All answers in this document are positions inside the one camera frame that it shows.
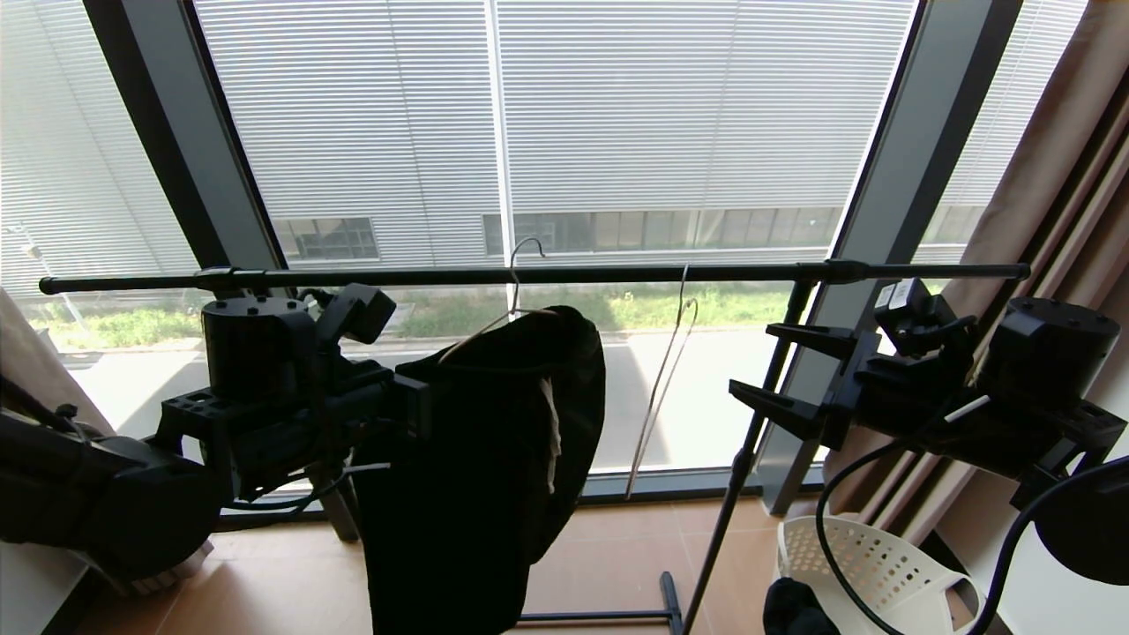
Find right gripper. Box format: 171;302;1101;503
729;322;980;446

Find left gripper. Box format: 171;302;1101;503
348;362;435;446

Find black garment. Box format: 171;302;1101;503
351;304;608;635
763;578;841;635

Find pink clothes hanger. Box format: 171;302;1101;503
438;236;565;364
624;263;699;501

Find black clothes rack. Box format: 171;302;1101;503
40;260;1031;635

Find white laundry basket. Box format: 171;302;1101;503
776;516;986;635

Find window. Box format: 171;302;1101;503
0;0;1090;521

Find brown curtain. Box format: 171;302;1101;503
0;287;213;601
825;0;1129;548

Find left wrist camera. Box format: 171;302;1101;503
313;282;398;347

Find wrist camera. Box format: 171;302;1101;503
313;282;398;347
871;276;980;355

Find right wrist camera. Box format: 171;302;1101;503
871;276;980;355

